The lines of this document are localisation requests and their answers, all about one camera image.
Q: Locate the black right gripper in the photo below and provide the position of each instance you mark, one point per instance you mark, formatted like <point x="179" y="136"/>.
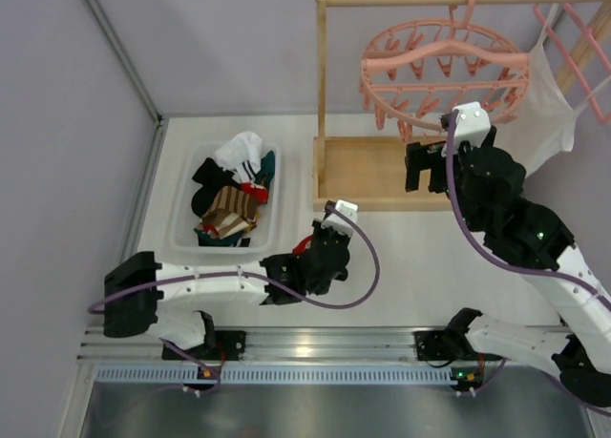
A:
<point x="438" y="166"/>

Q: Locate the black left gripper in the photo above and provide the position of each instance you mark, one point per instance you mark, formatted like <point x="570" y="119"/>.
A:
<point x="323" y="239"/>

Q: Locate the pink round clip hanger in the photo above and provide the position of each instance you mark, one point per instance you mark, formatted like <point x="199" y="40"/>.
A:
<point x="422" y="67"/>

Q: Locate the red Christmas sock front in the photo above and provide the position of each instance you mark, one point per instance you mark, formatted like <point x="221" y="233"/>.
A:
<point x="256" y="191"/>

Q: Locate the brown beige striped sock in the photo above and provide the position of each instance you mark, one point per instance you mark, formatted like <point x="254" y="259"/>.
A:
<point x="231" y="212"/>

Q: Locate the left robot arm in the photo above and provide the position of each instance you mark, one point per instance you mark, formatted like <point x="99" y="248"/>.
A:
<point x="170" y="302"/>

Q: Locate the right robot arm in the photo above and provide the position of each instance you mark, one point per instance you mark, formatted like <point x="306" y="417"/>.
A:
<point x="531" y="240"/>

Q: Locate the pink clothes hanger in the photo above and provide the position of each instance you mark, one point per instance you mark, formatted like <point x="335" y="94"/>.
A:
<point x="592" y="36"/>

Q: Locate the wooden clothes rack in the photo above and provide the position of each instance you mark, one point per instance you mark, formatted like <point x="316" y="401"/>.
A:
<point x="349" y="166"/>

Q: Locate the dark green sock upper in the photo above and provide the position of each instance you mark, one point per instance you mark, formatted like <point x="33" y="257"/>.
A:
<point x="267" y="171"/>

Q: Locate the white plastic mesh basket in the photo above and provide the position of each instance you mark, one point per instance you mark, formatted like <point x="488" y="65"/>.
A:
<point x="180" y="233"/>

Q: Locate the green reindeer Christmas sock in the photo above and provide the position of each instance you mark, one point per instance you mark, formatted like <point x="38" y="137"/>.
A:
<point x="206" y="240"/>

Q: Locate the white tank top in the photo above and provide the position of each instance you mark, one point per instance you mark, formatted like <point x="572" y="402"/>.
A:
<point x="546" y="118"/>

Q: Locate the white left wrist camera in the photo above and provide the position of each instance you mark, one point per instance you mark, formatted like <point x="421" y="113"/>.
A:
<point x="340" y="216"/>

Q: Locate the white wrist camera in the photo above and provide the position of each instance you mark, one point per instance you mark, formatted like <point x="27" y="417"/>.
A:
<point x="340" y="216"/>
<point x="470" y="122"/>

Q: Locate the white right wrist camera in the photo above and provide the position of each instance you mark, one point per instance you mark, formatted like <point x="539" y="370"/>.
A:
<point x="470" y="122"/>

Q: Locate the aluminium mounting rail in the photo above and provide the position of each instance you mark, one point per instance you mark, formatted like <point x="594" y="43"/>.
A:
<point x="273" y="345"/>

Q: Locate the grey slotted cable duct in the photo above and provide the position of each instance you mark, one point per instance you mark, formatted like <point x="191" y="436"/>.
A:
<point x="385" y="375"/>

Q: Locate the aluminium frame post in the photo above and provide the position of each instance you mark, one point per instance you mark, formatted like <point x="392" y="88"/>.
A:
<point x="123" y="58"/>

